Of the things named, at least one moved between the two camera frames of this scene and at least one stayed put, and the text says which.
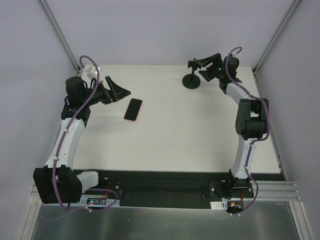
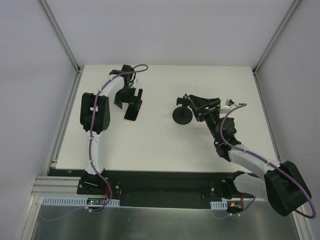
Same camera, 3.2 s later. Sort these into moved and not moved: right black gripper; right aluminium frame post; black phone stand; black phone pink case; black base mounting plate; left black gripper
Moved: black phone stand; left black gripper; right black gripper
Not moved: black phone pink case; black base mounting plate; right aluminium frame post
